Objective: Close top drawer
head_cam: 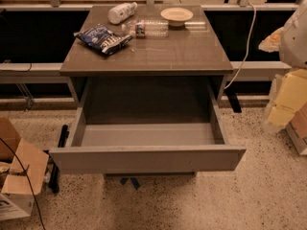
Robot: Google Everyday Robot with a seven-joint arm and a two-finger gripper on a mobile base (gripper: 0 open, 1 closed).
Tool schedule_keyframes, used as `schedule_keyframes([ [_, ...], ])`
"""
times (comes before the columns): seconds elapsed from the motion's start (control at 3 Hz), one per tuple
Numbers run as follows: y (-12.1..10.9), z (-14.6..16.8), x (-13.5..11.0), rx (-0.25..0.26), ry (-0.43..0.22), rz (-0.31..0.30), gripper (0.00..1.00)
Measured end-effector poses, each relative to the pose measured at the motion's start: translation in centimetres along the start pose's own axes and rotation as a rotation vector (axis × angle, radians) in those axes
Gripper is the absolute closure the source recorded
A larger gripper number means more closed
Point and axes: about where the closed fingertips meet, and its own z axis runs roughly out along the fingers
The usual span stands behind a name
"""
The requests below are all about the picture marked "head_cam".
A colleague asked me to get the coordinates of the grey top drawer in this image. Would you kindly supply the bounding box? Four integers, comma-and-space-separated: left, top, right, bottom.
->
50, 77, 246, 176

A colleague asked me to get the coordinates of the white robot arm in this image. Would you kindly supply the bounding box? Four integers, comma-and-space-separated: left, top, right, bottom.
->
258, 1, 307, 132

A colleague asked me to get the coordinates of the grey drawer cabinet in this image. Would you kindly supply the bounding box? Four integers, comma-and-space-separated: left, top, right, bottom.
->
59, 4, 234, 181

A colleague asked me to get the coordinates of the clear plastic water bottle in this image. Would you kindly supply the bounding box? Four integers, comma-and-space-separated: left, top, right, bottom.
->
122, 19, 169, 38

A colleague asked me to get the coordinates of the blue snack bag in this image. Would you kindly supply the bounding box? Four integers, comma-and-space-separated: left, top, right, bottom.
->
74, 24, 133, 56

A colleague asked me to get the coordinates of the cream shallow bowl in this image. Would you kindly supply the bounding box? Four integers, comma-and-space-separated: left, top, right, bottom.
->
160, 8, 193, 27

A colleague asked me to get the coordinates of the white plastic bottle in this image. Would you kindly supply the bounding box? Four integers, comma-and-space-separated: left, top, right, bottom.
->
107, 2, 138, 25

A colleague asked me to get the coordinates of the black bar on floor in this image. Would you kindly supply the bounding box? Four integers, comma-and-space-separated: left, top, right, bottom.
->
47, 124, 70, 195

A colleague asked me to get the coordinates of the open cardboard box left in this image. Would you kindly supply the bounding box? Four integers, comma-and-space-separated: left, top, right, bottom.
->
0, 117, 49, 220

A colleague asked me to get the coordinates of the white power cable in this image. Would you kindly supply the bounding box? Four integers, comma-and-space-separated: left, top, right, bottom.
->
223, 3, 258, 91

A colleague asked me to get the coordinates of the black cable over box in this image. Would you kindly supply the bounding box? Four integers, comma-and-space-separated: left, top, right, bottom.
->
0, 137, 48, 230

